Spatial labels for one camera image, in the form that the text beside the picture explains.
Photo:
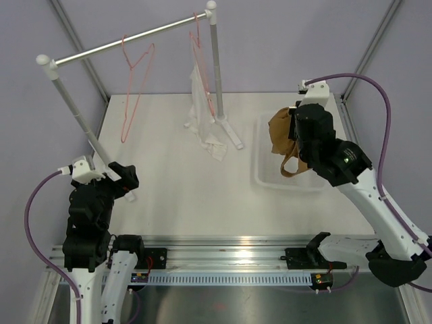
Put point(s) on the white tank top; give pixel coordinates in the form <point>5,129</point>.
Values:
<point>200,120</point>

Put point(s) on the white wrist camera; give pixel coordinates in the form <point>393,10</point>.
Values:
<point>315,93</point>
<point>82,170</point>

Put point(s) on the brown tank top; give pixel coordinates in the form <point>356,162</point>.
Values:
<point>279,126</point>

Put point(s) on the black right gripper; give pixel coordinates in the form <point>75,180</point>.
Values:
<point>291,132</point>

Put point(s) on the clear plastic basket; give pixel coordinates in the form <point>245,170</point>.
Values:
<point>266,165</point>

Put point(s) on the silver white clothes rack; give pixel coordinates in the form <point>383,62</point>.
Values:
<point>51,66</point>

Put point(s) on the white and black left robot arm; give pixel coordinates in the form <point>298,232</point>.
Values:
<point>99,265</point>

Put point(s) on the pink wire hanger with white top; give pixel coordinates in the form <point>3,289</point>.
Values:
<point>200,61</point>

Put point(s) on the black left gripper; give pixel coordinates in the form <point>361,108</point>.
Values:
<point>128,181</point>

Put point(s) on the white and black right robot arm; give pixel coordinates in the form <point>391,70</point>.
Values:
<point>399,252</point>

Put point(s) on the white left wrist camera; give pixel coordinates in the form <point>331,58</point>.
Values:
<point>82,170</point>

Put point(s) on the aluminium mounting rail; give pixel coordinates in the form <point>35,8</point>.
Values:
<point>217,254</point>

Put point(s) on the white slotted cable duct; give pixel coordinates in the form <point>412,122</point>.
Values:
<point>160,278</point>

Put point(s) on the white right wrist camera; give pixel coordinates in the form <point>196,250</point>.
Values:
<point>315,93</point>

